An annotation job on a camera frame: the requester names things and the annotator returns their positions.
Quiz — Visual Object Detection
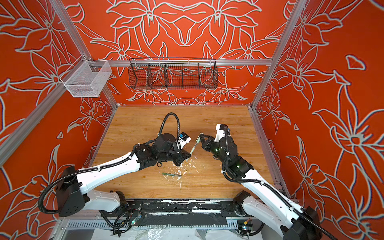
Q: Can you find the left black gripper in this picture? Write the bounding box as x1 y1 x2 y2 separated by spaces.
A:
158 145 193 165

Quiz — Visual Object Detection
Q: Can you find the light green pen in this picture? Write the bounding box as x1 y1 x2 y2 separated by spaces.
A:
190 140 200 155

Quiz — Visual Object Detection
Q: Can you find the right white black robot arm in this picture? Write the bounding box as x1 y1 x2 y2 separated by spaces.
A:
199 124 335 240

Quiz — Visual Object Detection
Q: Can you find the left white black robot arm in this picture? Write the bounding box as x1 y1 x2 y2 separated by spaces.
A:
38 113 191 217

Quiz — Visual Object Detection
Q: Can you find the dark green pen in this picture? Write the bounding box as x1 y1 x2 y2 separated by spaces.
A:
162 173 182 177

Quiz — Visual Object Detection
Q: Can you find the clear plastic bin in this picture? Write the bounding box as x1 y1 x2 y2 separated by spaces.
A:
60 60 112 98

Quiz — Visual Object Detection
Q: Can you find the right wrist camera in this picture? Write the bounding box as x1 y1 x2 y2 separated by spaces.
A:
215 124 229 143

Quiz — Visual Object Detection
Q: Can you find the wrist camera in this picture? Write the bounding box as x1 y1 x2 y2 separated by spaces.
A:
178 132 191 146
215 124 229 143

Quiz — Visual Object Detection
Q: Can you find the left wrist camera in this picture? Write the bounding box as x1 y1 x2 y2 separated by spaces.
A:
178 132 191 146

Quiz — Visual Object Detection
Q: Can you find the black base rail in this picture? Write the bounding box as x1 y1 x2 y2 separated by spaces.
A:
108 199 254 218

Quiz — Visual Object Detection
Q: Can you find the left base cable bundle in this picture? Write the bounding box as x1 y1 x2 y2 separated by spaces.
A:
98 206 142 238

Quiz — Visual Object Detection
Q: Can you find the black wire basket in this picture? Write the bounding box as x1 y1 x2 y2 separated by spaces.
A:
128 58 219 90

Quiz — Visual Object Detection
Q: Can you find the right base cable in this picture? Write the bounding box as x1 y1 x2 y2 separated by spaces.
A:
238 220 265 238

